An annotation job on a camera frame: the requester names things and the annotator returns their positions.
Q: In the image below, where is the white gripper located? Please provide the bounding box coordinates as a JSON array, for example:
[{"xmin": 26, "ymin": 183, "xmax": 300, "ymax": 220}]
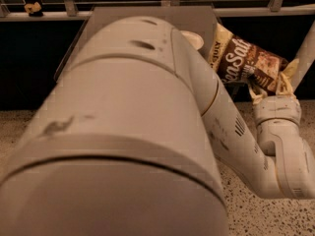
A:
[{"xmin": 248, "ymin": 71, "xmax": 301, "ymax": 126}]

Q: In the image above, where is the brown sea salt chip bag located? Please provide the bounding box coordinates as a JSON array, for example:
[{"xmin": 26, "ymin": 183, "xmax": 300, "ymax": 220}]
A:
[{"xmin": 208, "ymin": 24, "xmax": 299, "ymax": 95}]

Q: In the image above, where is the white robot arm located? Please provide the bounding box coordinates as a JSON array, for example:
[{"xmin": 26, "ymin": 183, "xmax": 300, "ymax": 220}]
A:
[{"xmin": 1, "ymin": 17, "xmax": 314, "ymax": 236}]

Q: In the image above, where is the grey drawer cabinet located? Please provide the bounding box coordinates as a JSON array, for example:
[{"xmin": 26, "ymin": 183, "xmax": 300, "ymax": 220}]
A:
[{"xmin": 54, "ymin": 6, "xmax": 218, "ymax": 82}]

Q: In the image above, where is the white diagonal pole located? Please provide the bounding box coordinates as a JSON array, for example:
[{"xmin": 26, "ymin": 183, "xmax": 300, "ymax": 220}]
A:
[{"xmin": 291, "ymin": 22, "xmax": 315, "ymax": 90}]

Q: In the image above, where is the white paper bowl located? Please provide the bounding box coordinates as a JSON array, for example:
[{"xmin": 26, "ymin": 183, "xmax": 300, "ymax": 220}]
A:
[{"xmin": 181, "ymin": 30, "xmax": 204, "ymax": 50}]

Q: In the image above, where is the metal window railing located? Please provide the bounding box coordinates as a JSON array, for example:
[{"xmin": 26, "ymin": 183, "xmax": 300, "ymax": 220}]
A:
[{"xmin": 0, "ymin": 0, "xmax": 315, "ymax": 24}]

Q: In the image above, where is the small yellow black object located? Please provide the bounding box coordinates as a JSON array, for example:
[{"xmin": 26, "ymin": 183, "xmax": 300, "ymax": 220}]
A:
[{"xmin": 24, "ymin": 2, "xmax": 43, "ymax": 17}]

